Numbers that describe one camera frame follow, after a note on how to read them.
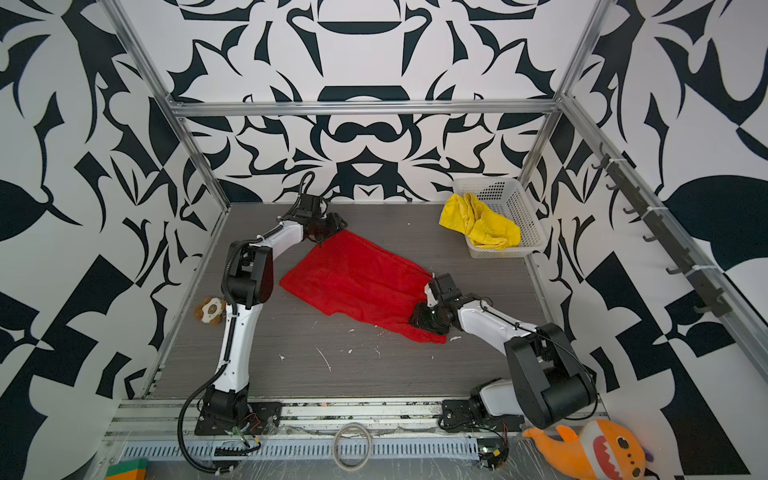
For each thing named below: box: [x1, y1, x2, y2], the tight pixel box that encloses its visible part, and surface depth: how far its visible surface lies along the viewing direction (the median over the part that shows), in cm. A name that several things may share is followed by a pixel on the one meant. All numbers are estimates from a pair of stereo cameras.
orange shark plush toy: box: [522, 419, 647, 480], surface depth 66 cm
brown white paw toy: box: [194, 297, 227, 325], surface depth 91 cm
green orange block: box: [105, 459, 148, 480], surface depth 68 cm
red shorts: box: [280, 230, 448, 344], surface depth 97 cm
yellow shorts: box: [439, 193, 521, 250], surface depth 104 cm
